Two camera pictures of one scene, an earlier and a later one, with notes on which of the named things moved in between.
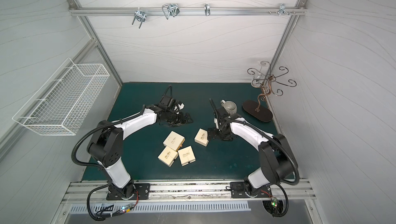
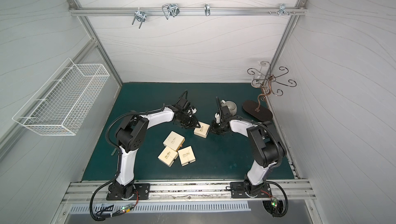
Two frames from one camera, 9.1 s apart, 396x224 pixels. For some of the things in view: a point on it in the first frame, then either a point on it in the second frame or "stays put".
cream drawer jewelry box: x=201 y=137 -> x=203 y=130
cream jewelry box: x=186 y=155 stays put
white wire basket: x=62 y=104 stays put
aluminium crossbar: x=188 y=11 stays put
